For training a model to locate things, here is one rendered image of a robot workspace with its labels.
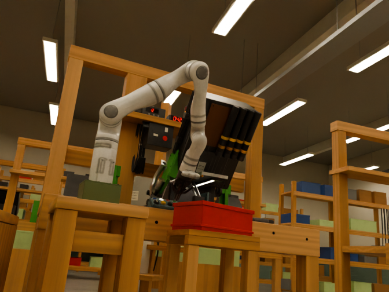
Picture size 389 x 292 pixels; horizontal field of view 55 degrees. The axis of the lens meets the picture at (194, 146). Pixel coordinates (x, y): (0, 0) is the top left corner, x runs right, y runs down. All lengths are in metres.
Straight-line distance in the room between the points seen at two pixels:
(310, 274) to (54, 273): 1.43
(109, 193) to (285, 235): 1.09
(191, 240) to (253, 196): 1.31
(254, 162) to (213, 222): 1.31
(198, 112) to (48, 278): 0.89
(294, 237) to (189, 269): 0.83
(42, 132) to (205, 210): 11.14
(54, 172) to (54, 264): 1.10
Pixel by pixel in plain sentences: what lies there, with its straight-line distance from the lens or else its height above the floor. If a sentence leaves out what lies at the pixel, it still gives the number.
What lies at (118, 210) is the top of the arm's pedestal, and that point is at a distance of 1.34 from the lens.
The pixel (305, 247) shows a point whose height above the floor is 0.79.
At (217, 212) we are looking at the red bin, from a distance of 1.60.
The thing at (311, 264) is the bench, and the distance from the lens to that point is 2.27.
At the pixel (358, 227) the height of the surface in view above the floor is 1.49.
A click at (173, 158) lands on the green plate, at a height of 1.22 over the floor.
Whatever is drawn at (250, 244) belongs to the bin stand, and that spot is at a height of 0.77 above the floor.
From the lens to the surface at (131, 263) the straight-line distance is 1.36.
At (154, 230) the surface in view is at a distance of 1.79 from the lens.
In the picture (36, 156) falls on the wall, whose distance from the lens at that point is 12.34.
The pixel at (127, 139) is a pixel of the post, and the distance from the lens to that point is 2.46.
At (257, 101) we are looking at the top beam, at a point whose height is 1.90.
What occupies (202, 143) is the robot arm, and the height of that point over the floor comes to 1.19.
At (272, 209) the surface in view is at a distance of 10.47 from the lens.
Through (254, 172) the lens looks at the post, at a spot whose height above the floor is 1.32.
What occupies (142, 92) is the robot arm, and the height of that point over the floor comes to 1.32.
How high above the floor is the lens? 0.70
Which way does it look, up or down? 16 degrees up
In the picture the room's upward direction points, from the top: 5 degrees clockwise
